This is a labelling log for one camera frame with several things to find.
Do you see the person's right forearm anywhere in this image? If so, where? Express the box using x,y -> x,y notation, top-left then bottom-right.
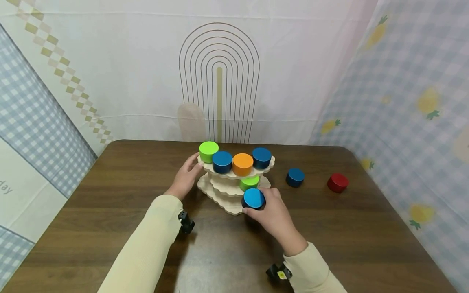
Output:
283,242 -> 348,293

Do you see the dark blue wooden cylinder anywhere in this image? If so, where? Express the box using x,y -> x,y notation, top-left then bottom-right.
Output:
251,147 -> 273,170
285,168 -> 306,188
212,151 -> 234,175

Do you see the red wooden cylinder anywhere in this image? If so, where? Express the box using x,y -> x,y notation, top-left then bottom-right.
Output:
327,173 -> 350,194

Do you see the person's left hand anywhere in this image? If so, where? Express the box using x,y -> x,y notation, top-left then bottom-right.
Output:
164,152 -> 205,201

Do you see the person's left forearm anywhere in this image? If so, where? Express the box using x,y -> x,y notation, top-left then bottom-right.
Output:
96,194 -> 184,293

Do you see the person's right hand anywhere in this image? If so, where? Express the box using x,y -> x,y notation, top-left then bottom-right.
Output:
242,187 -> 309,257

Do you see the small scalloped wooden board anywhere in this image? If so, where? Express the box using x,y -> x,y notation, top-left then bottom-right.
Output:
197,154 -> 276,181

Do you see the large scalloped wooden board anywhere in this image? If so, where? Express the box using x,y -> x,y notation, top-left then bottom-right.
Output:
197,173 -> 265,216

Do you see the black wrist band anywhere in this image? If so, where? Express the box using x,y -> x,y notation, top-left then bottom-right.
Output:
178,209 -> 196,235
266,262 -> 293,282

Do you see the green wooden cylinder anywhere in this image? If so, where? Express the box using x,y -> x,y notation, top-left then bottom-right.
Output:
239,175 -> 261,192
198,141 -> 220,164

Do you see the light blue wooden cylinder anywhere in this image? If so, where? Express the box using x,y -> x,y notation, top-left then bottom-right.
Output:
241,188 -> 266,211

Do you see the medium scalloped wooden board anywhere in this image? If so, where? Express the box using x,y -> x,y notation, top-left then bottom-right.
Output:
209,173 -> 272,197

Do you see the orange wooden cylinder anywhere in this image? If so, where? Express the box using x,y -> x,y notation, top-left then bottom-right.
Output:
232,153 -> 254,177

